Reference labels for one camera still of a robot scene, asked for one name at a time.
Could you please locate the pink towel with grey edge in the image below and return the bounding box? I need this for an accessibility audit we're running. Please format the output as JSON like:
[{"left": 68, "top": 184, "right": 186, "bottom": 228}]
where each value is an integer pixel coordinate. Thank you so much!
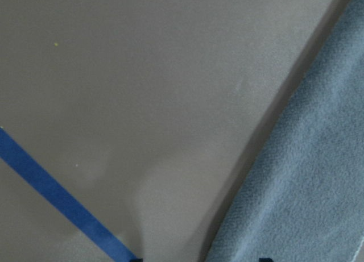
[{"left": 206, "top": 0, "right": 363, "bottom": 261}]

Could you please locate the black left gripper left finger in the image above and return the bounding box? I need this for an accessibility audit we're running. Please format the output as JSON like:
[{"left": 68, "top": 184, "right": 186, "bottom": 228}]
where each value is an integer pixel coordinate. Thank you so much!
[{"left": 129, "top": 258, "right": 143, "bottom": 262}]

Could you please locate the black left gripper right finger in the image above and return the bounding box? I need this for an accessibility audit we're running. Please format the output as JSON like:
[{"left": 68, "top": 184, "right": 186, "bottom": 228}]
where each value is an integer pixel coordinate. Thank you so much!
[{"left": 258, "top": 257, "right": 274, "bottom": 262}]

